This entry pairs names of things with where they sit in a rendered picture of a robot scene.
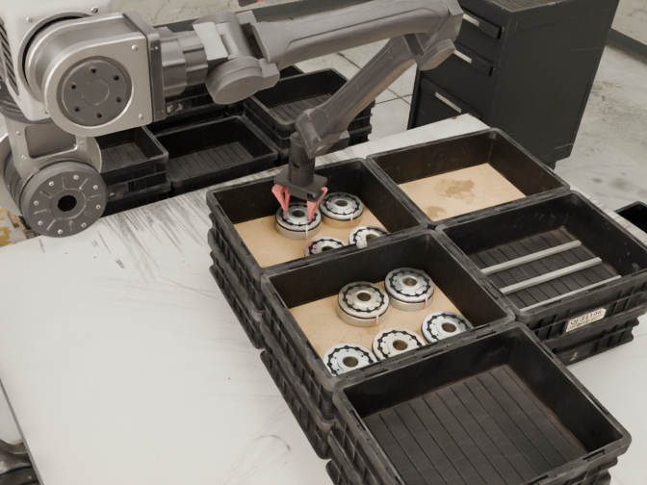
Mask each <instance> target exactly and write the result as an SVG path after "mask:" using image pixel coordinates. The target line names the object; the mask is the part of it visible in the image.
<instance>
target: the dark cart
mask: <svg viewBox="0 0 647 485"><path fill-rule="evenodd" d="M619 1H620V0H457V2H458V4H459V6H460V9H462V11H463V12H464V14H463V18H462V22H461V25H460V29H459V33H458V36H456V40H455V41H454V42H453V45H454V47H455V48H456V49H455V51H454V52H453V53H452V54H451V55H450V56H449V57H448V58H447V59H446V60H444V61H443V62H442V63H440V64H439V65H437V66H436V67H435V68H433V69H429V70H420V69H419V67H418V66H417V67H416V74H415V80H414V86H413V92H412V98H411V104H410V111H409V117H408V122H407V129H406V131H407V130H410V129H414V128H417V127H421V126H424V125H428V124H430V123H434V122H437V121H441V120H444V119H448V118H451V117H455V116H458V115H464V114H468V113H469V114H471V115H472V116H474V117H475V118H477V119H478V120H480V121H481V122H483V123H484V124H486V125H487V126H489V127H490V128H498V129H500V130H502V131H503V132H504V133H506V134H507V135H508V136H509V137H511V138H512V139H513V140H515V141H516V142H517V143H519V144H520V145H521V146H522V147H524V148H525V149H526V150H527V151H529V152H530V153H531V154H532V155H533V156H534V157H535V158H536V159H538V160H539V161H540V162H542V163H543V164H544V165H546V166H548V167H549V168H551V169H552V170H554V169H555V167H556V162H557V161H560V160H563V159H565V158H568V157H570V155H571V152H572V149H573V146H574V142H575V139H576V136H577V134H578V131H579V128H580V125H581V121H582V116H583V113H584V110H585V107H586V104H587V100H588V97H589V94H590V92H591V89H592V86H593V83H594V79H595V76H596V73H597V70H598V67H599V64H600V61H601V58H602V55H603V52H604V49H605V46H606V43H607V40H608V34H609V31H610V28H611V25H612V22H613V19H614V16H615V13H616V10H617V7H618V4H619Z"/></svg>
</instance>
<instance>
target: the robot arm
mask: <svg viewBox="0 0 647 485"><path fill-rule="evenodd" d="M463 14H464V12H463V11H462V9H460V6H459V4H458V2H457V0H375V1H371V2H367V3H363V4H359V5H355V6H351V7H347V8H342V9H339V10H335V11H331V12H327V13H320V14H316V15H312V16H307V17H304V18H300V19H296V20H290V21H282V22H267V21H264V22H259V23H257V22H256V19H255V17H254V15H253V13H252V11H248V12H243V13H233V12H231V11H219V12H214V13H209V14H206V15H204V16H202V17H200V18H199V19H198V20H197V21H195V22H194V23H193V24H192V25H191V26H190V27H189V28H188V30H187V31H184V32H178V33H173V32H172V31H171V30H169V29H168V28H167V27H161V28H155V29H154V28H153V27H152V26H151V25H150V24H149V23H148V22H147V21H146V20H144V19H143V18H142V17H141V16H140V15H139V14H138V13H137V12H136V11H132V12H127V13H122V15H123V16H125V17H126V18H127V19H128V20H129V21H130V22H131V23H132V24H133V25H134V26H135V27H136V28H137V29H138V30H139V31H140V32H141V33H142V34H143V35H144V36H145V38H146V39H147V49H148V61H149V73H150V86H151V98H152V111H153V120H152V121H153V122H154V121H158V120H162V119H166V106H165V98H167V97H172V96H175V95H180V93H181V92H182V91H183V90H184V89H185V87H187V86H192V85H197V84H201V83H205V85H206V88H207V90H208V91H209V94H210V95H211V96H212V97H213V100H214V101H215V103H218V104H229V103H234V102H237V101H240V100H243V99H245V98H247V97H249V96H251V95H252V94H253V93H255V92H256V91H258V90H261V89H267V88H271V87H273V86H274V85H275V84H276V83H277V81H278V80H279V77H280V73H279V71H280V70H282V69H284V68H286V67H288V66H290V65H293V64H297V63H300V62H304V61H308V60H311V59H315V58H319V57H322V56H325V55H329V54H333V53H337V52H340V51H344V50H348V49H351V48H354V47H358V46H362V45H366V44H369V43H373V42H377V41H381V40H384V39H389V40H388V41H387V42H386V44H385V45H384V46H383V47H382V48H381V49H380V50H379V51H378V52H377V53H376V54H375V55H374V56H373V57H372V58H371V59H370V60H369V61H368V62H367V63H366V64H365V65H364V66H363V67H362V68H361V69H359V70H358V71H357V72H356V73H355V74H354V75H353V76H352V77H351V78H350V79H349V80H348V81H347V82H346V83H345V84H344V85H343V86H342V87H341V88H340V89H339V90H338V91H337V92H336V93H335V94H334V95H333V96H332V97H331V98H330V99H328V100H327V101H326V102H324V103H323V104H322V105H320V106H317V107H316V108H315V109H308V110H305V111H303V112H302V113H301V114H300V115H299V116H298V118H297V120H298V121H297V122H296V124H295V127H296V129H297V132H294V133H293V134H292V135H291V136H290V151H289V165H288V166H285V167H284V168H283V169H282V170H281V171H280V172H279V173H278V174H277V175H276V176H275V177H274V187H273V188H272V192H273V193H274V195H275V196H276V198H277V199H278V201H279V202H280V204H281V207H282V209H283V211H284V212H286V211H287V210H288V206H289V202H290V196H291V195H293V196H296V197H298V198H301V199H304V200H307V210H308V218H309V220H311V219H312V217H313V216H314V214H315V212H316V209H317V207H318V205H319V203H320V202H321V200H322V199H323V197H324V195H325V194H326V192H327V188H326V187H325V185H326V183H327V178H325V177H322V176H320V175H317V174H314V173H315V162H316V157H319V156H324V155H327V154H330V153H334V152H337V151H341V150H344V149H346V148H347V147H348V145H349V138H350V136H349V133H348V131H347V128H348V126H349V124H350V123H351V121H352V120H353V119H354V118H355V117H356V116H357V115H358V114H359V113H360V112H361V111H363V110H364V109H365V108H366V107H367V106H368V105H369V104H370V103H371V102H373V101H374V100H375V99H376V98H377V97H378V96H379V95H380V94H382V93H383V92H384V91H385V90H386V89H387V88H388V87H389V86H391V85H392V84H393V83H394V82H395V81H396V80H397V79H398V78H400V77H401V76H402V75H403V73H404V72H405V71H406V70H407V69H409V68H410V67H411V66H412V65H414V64H417V66H418V67H419V69H420V70H429V69H433V68H435V67H436V66H437V65H439V64H440V63H442V62H443V61H444V60H446V59H447V58H448V57H449V56H450V55H451V54H452V53H453V52H454V51H455V49H456V48H455V47H454V45H453V42H454V41H455V40H456V36H458V33H459V29H460V25H461V22H462V18H463ZM283 192H285V200H284V197H283Z"/></svg>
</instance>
